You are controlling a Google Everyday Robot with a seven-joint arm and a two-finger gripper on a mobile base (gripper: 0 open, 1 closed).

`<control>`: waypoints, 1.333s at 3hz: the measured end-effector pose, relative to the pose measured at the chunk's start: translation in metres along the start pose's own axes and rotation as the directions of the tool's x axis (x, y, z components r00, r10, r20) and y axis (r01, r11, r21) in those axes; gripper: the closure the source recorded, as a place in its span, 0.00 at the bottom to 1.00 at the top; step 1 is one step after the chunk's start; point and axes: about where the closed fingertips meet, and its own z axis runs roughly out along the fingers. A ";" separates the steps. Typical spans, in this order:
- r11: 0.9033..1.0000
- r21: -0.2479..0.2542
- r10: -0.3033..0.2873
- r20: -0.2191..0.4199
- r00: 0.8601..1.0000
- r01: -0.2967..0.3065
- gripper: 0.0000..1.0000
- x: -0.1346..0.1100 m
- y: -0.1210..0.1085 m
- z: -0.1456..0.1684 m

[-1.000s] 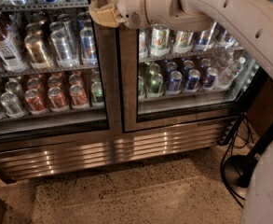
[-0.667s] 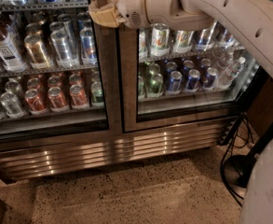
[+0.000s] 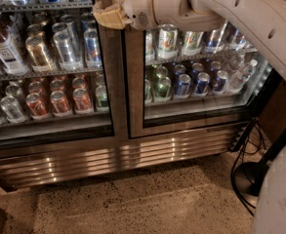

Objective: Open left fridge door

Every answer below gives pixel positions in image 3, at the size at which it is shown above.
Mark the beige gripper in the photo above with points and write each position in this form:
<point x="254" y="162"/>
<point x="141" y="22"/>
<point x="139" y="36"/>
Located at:
<point x="138" y="6"/>

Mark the glass fridge door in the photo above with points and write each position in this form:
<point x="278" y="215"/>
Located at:
<point x="25" y="18"/>
<point x="251" y="82"/>

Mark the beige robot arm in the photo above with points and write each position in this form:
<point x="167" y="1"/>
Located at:
<point x="263" y="22"/>

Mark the green soda can left door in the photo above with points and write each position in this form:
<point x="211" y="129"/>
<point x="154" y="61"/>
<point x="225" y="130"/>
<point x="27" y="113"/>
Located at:
<point x="102" y="102"/>

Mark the stainless fridge bottom grille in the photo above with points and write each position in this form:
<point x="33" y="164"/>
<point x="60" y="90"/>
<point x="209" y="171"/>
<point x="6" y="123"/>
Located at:
<point x="78" y="161"/>

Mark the white green soda can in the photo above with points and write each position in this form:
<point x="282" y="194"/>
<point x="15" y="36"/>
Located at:
<point x="167" y="41"/>
<point x="191" y="43"/>

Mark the silver tall can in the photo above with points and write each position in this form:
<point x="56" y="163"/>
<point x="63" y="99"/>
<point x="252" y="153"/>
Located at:
<point x="69" y="60"/>

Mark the white green soda can right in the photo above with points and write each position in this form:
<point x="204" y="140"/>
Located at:
<point x="191" y="43"/>

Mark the green can lower right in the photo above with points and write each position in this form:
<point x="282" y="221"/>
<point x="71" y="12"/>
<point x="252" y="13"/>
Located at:
<point x="162" y="89"/>

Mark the gold drink can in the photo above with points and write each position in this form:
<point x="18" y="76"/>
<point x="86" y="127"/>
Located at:
<point x="41" y="58"/>

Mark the orange soda can right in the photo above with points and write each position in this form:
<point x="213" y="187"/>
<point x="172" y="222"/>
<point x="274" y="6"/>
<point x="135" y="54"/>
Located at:
<point x="82" y="101"/>

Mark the orange soda can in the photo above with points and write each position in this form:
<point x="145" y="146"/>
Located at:
<point x="38" y="106"/>
<point x="82" y="101"/>
<point x="61" y="106"/>

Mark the orange soda can middle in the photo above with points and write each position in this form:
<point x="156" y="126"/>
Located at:
<point x="61" y="106"/>

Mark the brown tea bottle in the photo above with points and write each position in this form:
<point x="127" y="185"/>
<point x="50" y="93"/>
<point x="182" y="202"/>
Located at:
<point x="10" y="55"/>

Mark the orange soda can left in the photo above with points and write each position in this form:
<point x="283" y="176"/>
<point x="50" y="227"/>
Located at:
<point x="38" y="106"/>

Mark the silver can lower left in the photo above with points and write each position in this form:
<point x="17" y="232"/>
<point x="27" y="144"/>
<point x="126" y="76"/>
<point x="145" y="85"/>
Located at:
<point x="13" y="109"/>

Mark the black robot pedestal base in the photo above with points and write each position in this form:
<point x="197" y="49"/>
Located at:
<point x="248" y="177"/>

